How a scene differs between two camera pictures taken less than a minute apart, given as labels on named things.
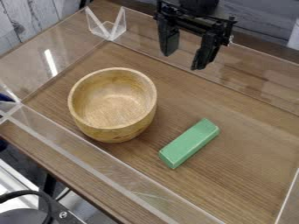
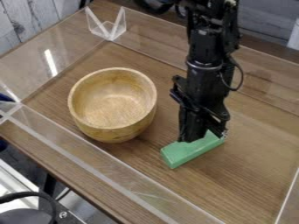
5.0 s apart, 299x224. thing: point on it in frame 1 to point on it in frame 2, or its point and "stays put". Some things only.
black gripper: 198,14 to 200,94
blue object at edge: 4,97 stays put
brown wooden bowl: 112,103 stays put
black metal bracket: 60,215 stays put
